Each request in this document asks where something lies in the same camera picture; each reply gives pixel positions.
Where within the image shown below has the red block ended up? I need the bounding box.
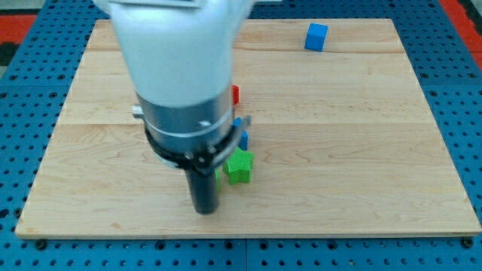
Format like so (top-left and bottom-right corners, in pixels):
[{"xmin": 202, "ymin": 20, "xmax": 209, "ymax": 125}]
[{"xmin": 232, "ymin": 85, "xmax": 240, "ymax": 105}]

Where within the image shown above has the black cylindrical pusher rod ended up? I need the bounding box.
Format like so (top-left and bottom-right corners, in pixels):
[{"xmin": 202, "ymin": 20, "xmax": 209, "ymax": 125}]
[{"xmin": 185, "ymin": 169, "xmax": 218, "ymax": 215}]

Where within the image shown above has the blue cube block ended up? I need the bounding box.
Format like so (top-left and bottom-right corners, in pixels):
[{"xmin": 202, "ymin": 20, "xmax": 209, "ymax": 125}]
[{"xmin": 304, "ymin": 23, "xmax": 328, "ymax": 52}]

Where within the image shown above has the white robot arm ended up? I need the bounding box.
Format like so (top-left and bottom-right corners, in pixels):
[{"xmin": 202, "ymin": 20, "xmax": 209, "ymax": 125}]
[{"xmin": 93, "ymin": 0, "xmax": 254, "ymax": 108}]

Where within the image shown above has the blue block behind arm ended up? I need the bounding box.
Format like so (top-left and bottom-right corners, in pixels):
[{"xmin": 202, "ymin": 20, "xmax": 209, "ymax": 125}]
[{"xmin": 233, "ymin": 117, "xmax": 249, "ymax": 151}]

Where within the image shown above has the wooden board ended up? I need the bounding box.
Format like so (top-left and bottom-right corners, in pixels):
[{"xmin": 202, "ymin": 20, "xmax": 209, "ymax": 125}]
[{"xmin": 16, "ymin": 19, "xmax": 481, "ymax": 239}]

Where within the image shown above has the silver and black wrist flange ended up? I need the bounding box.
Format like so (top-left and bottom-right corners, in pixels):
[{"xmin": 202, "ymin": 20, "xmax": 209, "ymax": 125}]
[{"xmin": 133, "ymin": 87, "xmax": 252, "ymax": 175}]

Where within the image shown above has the green circle block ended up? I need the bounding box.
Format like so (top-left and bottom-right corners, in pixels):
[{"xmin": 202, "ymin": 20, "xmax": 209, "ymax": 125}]
[{"xmin": 215, "ymin": 169, "xmax": 221, "ymax": 191}]

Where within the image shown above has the green star block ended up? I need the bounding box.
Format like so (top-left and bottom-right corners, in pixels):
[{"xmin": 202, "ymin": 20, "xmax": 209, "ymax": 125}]
[{"xmin": 222, "ymin": 147, "xmax": 255, "ymax": 185}]

